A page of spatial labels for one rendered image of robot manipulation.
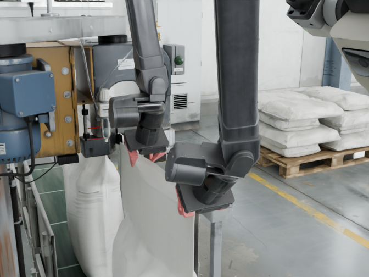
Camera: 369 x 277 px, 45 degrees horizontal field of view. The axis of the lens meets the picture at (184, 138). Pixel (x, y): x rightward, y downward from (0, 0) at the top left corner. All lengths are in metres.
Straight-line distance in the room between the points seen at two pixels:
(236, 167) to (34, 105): 0.51
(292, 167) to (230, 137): 3.34
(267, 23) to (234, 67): 5.87
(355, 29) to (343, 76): 5.93
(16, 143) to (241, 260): 1.90
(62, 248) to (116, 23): 1.18
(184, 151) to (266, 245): 2.24
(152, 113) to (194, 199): 0.27
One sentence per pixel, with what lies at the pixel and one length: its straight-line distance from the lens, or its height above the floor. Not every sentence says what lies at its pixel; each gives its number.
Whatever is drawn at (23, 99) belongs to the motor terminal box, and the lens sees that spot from 1.03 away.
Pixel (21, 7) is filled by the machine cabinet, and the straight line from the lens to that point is 4.01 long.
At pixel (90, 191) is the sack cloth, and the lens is 1.69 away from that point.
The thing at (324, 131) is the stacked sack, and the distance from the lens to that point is 4.19.
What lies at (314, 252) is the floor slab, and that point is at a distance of 2.93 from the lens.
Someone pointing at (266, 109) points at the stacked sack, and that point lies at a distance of 4.10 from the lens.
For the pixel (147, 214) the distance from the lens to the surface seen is 1.10.
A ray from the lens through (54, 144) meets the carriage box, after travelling 1.34.
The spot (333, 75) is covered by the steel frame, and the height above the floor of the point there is 0.45.
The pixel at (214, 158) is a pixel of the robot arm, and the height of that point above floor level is 1.21.
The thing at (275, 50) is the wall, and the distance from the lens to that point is 6.60.
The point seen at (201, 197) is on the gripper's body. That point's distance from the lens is 0.82.
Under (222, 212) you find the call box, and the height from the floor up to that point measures 0.81.
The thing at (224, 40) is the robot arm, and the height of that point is 1.41.
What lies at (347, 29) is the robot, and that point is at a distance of 1.08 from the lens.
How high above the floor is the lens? 1.45
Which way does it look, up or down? 17 degrees down
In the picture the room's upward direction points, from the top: straight up
